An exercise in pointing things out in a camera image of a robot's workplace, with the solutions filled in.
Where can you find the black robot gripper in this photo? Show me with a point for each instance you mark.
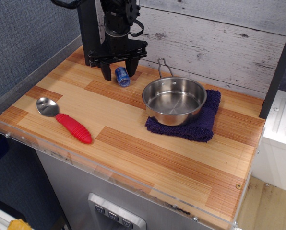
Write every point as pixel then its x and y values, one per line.
pixel 114 50

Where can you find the blue plastic gum container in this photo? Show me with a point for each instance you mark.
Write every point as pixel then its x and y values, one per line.
pixel 122 77

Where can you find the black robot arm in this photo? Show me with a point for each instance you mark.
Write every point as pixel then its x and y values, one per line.
pixel 120 22

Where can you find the stainless steel saucepan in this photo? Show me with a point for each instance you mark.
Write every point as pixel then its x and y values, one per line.
pixel 173 100

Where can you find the dark purple folded cloth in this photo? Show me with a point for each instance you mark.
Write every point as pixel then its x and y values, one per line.
pixel 200 130

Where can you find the silver toy fridge cabinet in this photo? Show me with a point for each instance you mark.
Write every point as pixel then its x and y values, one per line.
pixel 73 178

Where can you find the silver dispenser button panel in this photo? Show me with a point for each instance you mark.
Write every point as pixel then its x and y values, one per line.
pixel 109 216

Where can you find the white metal side unit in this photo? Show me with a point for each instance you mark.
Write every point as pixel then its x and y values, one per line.
pixel 269 164

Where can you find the dark grey vertical post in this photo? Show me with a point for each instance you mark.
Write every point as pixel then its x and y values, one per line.
pixel 88 21

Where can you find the red handled metal spoon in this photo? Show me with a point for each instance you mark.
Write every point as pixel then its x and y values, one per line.
pixel 49 108

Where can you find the dark right frame post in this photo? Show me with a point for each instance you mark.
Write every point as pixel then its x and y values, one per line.
pixel 274 85

